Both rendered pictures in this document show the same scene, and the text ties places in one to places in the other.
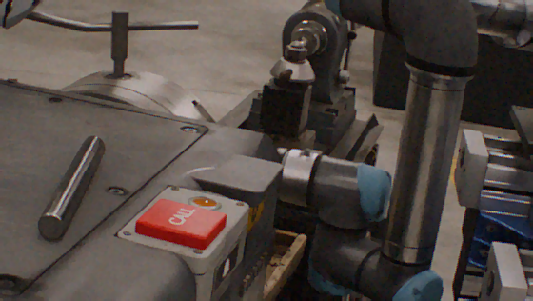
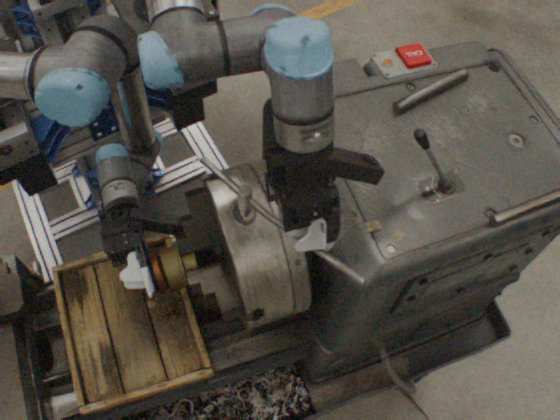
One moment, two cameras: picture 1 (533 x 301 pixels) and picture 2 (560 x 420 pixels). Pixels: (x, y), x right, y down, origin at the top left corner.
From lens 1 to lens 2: 1.70 m
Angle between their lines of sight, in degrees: 90
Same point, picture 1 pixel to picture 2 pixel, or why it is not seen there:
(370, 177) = (118, 150)
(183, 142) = (337, 101)
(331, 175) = (127, 169)
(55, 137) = (394, 136)
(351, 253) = (140, 174)
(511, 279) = not seen: hidden behind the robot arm
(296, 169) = (131, 188)
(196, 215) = (408, 51)
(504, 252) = not seen: hidden behind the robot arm
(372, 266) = (147, 160)
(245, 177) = (347, 67)
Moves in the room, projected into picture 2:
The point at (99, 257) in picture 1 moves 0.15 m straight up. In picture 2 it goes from (454, 61) to (475, 8)
